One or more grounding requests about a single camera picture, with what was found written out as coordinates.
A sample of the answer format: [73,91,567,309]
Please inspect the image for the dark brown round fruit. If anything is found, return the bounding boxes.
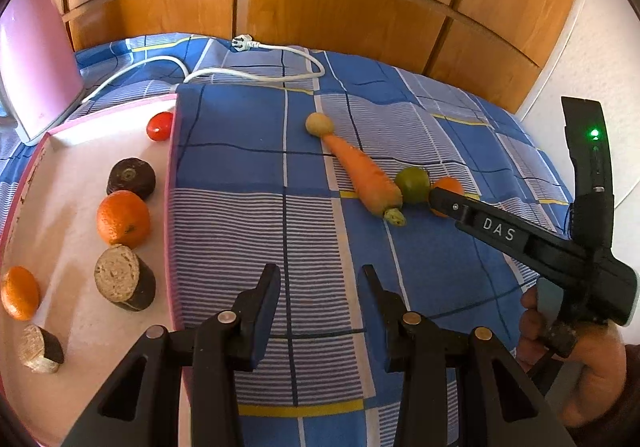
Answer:
[106,157,157,201]

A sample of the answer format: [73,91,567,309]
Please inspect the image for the blue plaid bedsheet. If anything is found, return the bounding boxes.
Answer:
[0,32,576,447]

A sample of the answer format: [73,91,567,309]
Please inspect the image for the person's right hand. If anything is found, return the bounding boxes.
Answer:
[516,284,632,429]

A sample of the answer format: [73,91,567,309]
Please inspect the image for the red tomato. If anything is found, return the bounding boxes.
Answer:
[146,111,174,142]

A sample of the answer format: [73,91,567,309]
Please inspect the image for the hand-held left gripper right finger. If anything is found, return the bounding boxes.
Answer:
[359,264,576,447]

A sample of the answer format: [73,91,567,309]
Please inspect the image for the cut dark bread chunk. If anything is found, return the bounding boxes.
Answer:
[94,244,157,312]

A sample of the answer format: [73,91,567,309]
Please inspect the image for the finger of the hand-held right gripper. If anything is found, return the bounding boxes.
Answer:
[428,188,533,255]

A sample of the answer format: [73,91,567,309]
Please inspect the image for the small potato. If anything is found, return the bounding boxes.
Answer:
[305,112,335,138]

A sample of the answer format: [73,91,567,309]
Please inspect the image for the person's right forearm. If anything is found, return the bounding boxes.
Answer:
[565,341,640,447]

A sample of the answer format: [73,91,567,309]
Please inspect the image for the orange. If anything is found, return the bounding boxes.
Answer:
[1,266,41,321]
[96,190,151,249]
[429,176,466,218]

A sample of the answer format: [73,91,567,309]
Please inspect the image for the white power cable with plug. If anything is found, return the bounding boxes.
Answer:
[80,36,326,104]

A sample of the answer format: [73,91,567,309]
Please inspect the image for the green tomato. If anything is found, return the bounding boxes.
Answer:
[394,167,431,204]

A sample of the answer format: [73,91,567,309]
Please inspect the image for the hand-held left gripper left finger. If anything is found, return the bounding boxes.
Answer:
[60,263,282,447]

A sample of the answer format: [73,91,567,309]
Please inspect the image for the carrot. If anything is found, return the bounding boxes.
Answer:
[322,134,407,228]

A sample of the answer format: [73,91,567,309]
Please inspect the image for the pink tray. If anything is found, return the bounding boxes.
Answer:
[0,94,196,447]

